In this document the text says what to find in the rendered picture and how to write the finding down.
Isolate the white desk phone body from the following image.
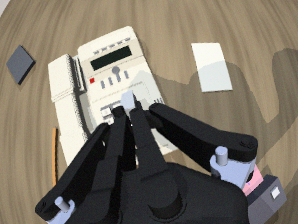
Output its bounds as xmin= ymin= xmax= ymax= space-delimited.
xmin=72 ymin=26 xmax=178 ymax=155

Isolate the white sheet of paper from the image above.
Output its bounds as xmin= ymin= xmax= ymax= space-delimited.
xmin=191 ymin=43 xmax=232 ymax=92

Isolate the pink sticky note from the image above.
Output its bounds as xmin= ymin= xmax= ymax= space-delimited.
xmin=243 ymin=164 xmax=263 ymax=196

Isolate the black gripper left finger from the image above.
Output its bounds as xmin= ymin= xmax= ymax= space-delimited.
xmin=35 ymin=92 xmax=136 ymax=224

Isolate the white telephone handset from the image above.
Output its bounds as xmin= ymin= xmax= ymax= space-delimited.
xmin=48 ymin=54 xmax=91 ymax=166

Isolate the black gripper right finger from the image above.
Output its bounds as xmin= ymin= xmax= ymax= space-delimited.
xmin=127 ymin=90 xmax=258 ymax=218

